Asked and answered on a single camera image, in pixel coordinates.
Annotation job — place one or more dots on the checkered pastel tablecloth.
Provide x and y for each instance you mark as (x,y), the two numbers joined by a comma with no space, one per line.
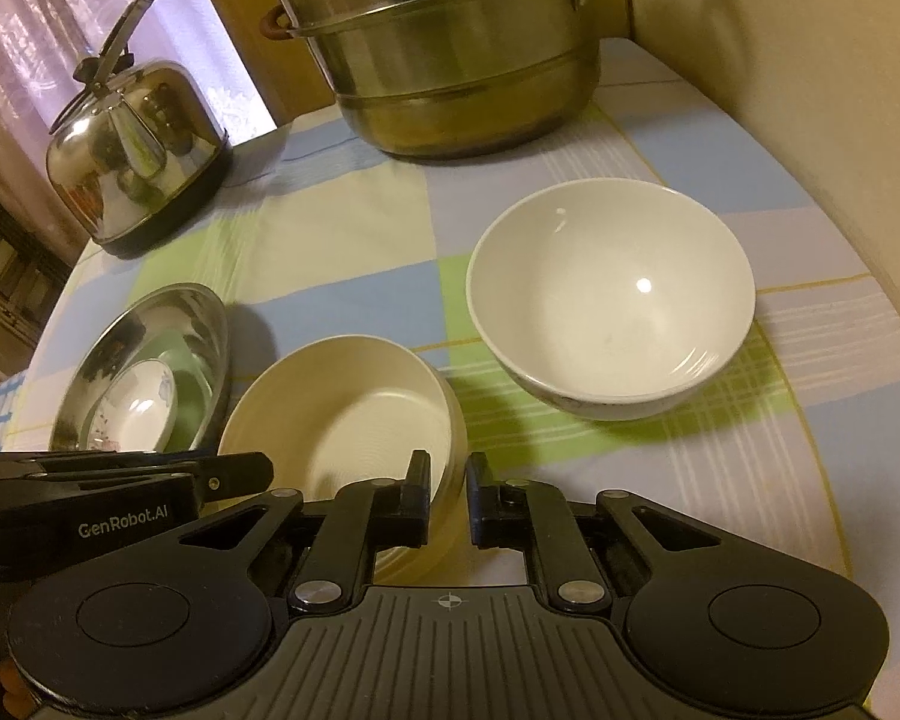
(720,480)

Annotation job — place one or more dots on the dark wooden furniture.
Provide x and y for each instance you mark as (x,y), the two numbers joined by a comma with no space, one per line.
(7,255)

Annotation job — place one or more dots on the pink lace curtain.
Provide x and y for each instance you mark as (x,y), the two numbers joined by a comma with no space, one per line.
(45,22)

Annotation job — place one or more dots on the cream ribbed bowl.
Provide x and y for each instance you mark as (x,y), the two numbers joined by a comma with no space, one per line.
(345,420)

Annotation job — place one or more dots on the stainless steel kettle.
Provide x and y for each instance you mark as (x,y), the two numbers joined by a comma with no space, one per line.
(135,157)

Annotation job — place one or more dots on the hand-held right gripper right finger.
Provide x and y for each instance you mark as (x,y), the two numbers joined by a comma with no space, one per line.
(481,502)

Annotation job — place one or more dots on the white floral bowl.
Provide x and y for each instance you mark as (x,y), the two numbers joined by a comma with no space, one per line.
(607,292)

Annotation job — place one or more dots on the blue white checkered cloth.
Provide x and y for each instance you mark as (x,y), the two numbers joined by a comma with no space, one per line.
(0,412)

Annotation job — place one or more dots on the large stainless steel plate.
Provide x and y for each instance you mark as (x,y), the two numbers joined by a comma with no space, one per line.
(150,322)

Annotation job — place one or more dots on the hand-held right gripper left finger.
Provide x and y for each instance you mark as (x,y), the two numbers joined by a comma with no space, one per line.
(418,499)

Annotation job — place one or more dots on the small floral saucer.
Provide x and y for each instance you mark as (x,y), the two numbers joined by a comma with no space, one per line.
(131,412)

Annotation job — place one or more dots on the stainless steel steamer pot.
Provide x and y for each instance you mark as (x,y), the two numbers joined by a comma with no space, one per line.
(465,67)

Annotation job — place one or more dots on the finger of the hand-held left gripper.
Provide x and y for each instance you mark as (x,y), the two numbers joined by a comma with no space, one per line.
(0,466)
(232,474)

